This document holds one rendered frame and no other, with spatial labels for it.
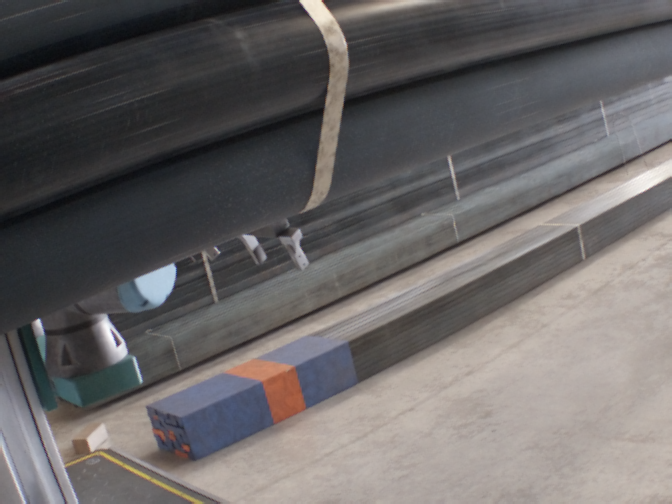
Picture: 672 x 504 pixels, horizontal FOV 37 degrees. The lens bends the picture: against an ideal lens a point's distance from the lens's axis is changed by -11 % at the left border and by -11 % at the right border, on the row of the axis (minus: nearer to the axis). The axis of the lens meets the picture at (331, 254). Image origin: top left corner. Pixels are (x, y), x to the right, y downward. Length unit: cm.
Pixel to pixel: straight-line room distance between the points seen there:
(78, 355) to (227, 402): 151
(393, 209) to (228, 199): 418
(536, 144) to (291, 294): 216
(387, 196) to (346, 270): 63
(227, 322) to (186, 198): 331
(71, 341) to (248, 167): 87
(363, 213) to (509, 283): 119
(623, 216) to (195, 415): 243
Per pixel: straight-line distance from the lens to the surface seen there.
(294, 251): 245
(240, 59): 129
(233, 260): 491
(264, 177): 139
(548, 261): 463
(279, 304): 478
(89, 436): 389
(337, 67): 138
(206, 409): 355
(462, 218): 554
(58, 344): 216
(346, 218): 532
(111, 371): 216
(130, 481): 264
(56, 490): 233
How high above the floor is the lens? 128
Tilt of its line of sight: 12 degrees down
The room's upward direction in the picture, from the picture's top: 13 degrees counter-clockwise
